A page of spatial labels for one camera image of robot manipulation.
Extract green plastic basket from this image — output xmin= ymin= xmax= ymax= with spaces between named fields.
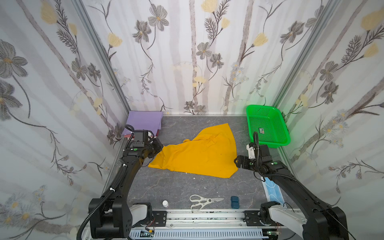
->
xmin=246 ymin=105 xmax=291 ymax=149

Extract white ribbed cable duct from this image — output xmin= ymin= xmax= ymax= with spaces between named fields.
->
xmin=130 ymin=229 xmax=269 ymax=240

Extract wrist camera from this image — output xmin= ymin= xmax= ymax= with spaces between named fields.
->
xmin=246 ymin=143 xmax=256 ymax=159
xmin=133 ymin=130 xmax=151 ymax=142

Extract yellow t shirt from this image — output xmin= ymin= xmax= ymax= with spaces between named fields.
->
xmin=149 ymin=124 xmax=238 ymax=179

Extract folded purple t shirt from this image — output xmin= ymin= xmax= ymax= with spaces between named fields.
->
xmin=126 ymin=111 xmax=163 ymax=136

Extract small blue block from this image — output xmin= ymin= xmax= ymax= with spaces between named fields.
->
xmin=231 ymin=196 xmax=240 ymax=209

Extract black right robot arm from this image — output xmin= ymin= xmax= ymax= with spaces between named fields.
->
xmin=234 ymin=133 xmax=349 ymax=240

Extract aluminium front rail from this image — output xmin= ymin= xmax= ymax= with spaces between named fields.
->
xmin=131 ymin=210 xmax=303 ymax=240

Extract small white bottle cap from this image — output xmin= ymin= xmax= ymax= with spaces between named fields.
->
xmin=162 ymin=200 xmax=169 ymax=208

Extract blue face mask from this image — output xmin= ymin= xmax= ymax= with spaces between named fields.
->
xmin=263 ymin=178 xmax=285 ymax=205

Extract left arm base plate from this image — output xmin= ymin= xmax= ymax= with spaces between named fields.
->
xmin=133 ymin=211 xmax=168 ymax=228

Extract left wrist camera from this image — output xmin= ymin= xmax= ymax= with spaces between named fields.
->
xmin=133 ymin=130 xmax=151 ymax=142

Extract white handled scissors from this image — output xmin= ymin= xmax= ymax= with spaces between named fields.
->
xmin=189 ymin=195 xmax=224 ymax=212

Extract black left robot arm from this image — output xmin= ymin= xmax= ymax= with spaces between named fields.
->
xmin=76 ymin=125 xmax=163 ymax=240

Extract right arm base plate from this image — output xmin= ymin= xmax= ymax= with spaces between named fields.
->
xmin=243 ymin=210 xmax=278 ymax=227

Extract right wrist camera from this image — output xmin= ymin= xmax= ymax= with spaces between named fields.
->
xmin=246 ymin=143 xmax=256 ymax=159

